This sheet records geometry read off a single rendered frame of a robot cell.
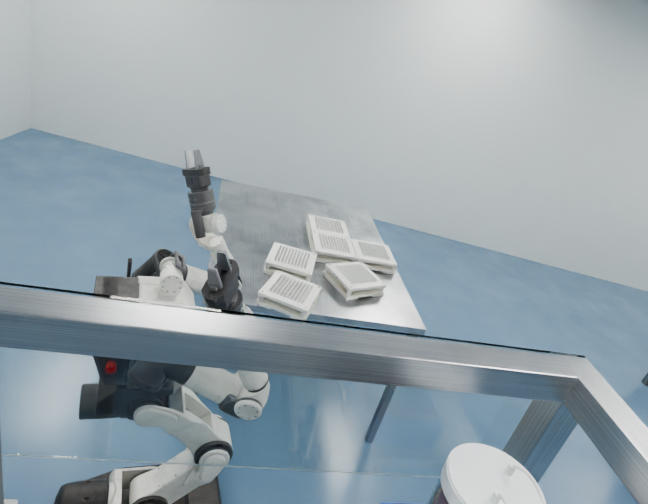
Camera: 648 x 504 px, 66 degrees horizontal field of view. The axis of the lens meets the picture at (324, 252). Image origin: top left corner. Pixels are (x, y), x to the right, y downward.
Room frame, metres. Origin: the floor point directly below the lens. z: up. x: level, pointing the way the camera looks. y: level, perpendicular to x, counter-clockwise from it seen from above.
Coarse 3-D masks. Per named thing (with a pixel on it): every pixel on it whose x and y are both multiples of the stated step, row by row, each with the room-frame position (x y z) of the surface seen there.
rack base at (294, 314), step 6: (258, 300) 1.93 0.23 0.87; (264, 300) 1.94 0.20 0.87; (270, 300) 1.95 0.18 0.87; (264, 306) 1.92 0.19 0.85; (270, 306) 1.92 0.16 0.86; (276, 306) 1.92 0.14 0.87; (282, 306) 1.93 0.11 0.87; (312, 306) 2.01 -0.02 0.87; (282, 312) 1.91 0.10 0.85; (288, 312) 1.90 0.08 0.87; (294, 312) 1.91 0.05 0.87; (300, 312) 1.93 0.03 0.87; (294, 318) 1.90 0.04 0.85; (300, 318) 1.89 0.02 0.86; (306, 318) 1.91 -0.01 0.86
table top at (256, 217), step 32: (224, 192) 3.10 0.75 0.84; (256, 192) 3.26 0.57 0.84; (256, 224) 2.76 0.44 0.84; (288, 224) 2.89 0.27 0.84; (352, 224) 3.19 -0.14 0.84; (256, 256) 2.37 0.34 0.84; (256, 288) 2.06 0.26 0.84; (384, 288) 2.43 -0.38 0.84; (320, 320) 2.00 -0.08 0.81; (352, 320) 2.04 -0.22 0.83; (384, 320) 2.11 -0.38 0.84; (416, 320) 2.20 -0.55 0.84
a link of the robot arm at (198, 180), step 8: (192, 168) 1.62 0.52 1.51; (208, 168) 1.57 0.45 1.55; (192, 176) 1.57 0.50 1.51; (200, 176) 1.56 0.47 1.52; (208, 176) 1.59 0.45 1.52; (192, 184) 1.57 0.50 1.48; (200, 184) 1.55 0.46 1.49; (208, 184) 1.58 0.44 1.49; (192, 192) 1.56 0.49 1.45; (200, 192) 1.55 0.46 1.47; (208, 192) 1.57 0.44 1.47; (192, 200) 1.55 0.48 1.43; (200, 200) 1.55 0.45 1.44; (208, 200) 1.56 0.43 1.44
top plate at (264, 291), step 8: (280, 272) 2.15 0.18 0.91; (272, 280) 2.06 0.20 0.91; (280, 280) 2.08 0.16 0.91; (304, 280) 2.14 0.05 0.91; (264, 288) 1.97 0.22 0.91; (304, 288) 2.07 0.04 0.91; (312, 288) 2.09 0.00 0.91; (320, 288) 2.11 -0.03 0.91; (264, 296) 1.92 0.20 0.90; (272, 296) 1.92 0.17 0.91; (280, 296) 1.94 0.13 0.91; (312, 296) 2.02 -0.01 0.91; (288, 304) 1.90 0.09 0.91; (296, 304) 1.91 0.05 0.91; (304, 304) 1.93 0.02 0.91; (312, 304) 1.97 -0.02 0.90; (304, 312) 1.89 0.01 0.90
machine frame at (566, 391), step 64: (0, 320) 0.49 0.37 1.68; (64, 320) 0.51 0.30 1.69; (128, 320) 0.54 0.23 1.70; (192, 320) 0.58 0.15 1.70; (256, 320) 0.62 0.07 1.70; (384, 384) 0.63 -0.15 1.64; (448, 384) 0.66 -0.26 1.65; (512, 384) 0.69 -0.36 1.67; (576, 384) 0.72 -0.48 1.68; (0, 448) 0.53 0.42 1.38; (512, 448) 0.76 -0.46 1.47; (640, 448) 0.59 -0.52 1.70
